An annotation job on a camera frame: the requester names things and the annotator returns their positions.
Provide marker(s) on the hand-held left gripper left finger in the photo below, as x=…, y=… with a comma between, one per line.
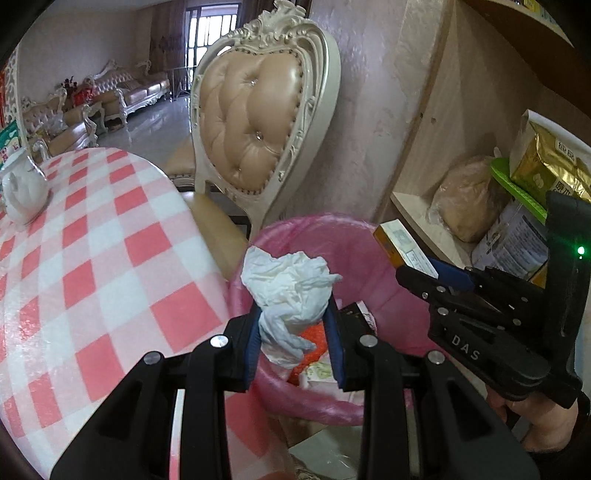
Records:
x=254, y=350

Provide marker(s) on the green snack bag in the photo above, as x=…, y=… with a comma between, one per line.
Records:
x=7, y=141

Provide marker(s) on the cream ornate dining chair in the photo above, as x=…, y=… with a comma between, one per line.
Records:
x=244, y=129

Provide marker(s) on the brown food in plastic bag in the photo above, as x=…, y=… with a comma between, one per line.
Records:
x=466, y=203

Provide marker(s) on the white tissue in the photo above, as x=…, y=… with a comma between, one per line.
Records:
x=286, y=286

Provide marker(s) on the cream ornate sofa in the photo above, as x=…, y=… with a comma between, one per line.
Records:
x=134, y=90

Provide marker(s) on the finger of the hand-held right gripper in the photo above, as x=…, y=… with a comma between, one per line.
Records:
x=418, y=282
x=455, y=278

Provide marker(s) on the gold foil bag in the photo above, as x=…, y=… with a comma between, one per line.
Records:
x=549, y=157

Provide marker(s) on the printed paper bag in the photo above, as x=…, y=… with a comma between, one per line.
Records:
x=318, y=373

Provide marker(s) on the barred window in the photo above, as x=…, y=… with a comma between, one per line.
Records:
x=212, y=32

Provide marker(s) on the orange foam fruit net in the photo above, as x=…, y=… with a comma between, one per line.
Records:
x=314, y=333

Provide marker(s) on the brown curtain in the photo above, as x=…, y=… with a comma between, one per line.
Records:
x=171, y=41

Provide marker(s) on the person's right hand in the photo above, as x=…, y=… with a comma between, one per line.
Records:
x=540, y=427

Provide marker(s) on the white ceramic teapot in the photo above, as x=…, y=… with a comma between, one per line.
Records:
x=23, y=194

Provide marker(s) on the orange cardboard box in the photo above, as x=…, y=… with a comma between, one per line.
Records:
x=399, y=244

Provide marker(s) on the silver printed packet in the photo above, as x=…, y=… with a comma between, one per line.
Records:
x=512, y=244

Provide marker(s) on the cream ornate armchair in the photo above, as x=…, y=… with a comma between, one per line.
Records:
x=55, y=127

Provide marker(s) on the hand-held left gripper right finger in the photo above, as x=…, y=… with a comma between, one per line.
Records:
x=334, y=341

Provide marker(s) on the wooden shelf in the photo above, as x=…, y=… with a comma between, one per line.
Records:
x=461, y=92

